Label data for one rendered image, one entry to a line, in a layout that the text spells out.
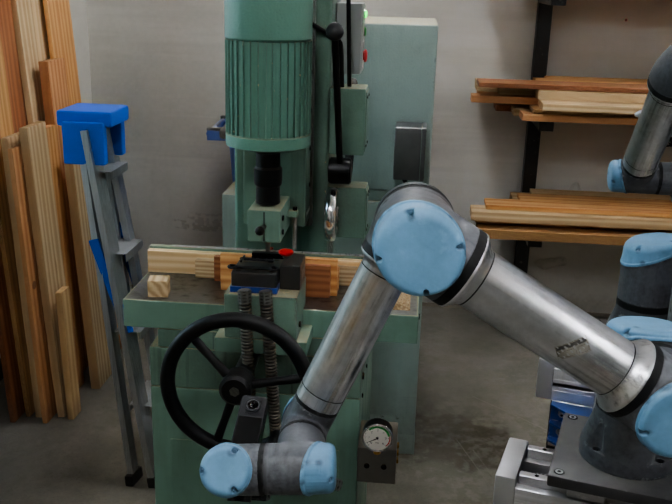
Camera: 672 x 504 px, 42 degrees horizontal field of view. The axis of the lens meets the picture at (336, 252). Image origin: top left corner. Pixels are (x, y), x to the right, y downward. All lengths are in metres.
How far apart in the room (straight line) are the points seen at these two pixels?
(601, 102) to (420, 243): 2.67
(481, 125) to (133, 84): 1.64
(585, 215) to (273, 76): 2.30
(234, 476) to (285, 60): 0.83
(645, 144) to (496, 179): 2.28
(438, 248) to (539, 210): 2.70
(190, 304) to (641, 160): 1.01
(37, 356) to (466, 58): 2.24
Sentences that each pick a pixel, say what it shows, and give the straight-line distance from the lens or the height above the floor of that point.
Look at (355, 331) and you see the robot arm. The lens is 1.33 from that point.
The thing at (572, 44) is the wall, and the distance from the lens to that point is 4.16.
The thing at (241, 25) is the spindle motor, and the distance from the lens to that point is 1.76.
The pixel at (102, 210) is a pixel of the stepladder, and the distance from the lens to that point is 2.60.
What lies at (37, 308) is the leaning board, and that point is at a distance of 3.20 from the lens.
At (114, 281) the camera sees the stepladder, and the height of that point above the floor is 0.67.
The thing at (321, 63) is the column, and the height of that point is 1.35.
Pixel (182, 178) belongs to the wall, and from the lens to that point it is 4.36.
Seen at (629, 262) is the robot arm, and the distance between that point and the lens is 1.87.
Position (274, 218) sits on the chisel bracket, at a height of 1.05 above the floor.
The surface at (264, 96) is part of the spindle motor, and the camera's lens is 1.75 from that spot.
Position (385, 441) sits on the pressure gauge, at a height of 0.65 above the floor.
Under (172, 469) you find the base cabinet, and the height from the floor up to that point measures 0.52.
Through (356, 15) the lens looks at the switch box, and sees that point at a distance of 2.07.
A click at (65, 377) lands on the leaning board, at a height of 0.17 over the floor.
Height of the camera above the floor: 1.54
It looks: 17 degrees down
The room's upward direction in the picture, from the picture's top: 2 degrees clockwise
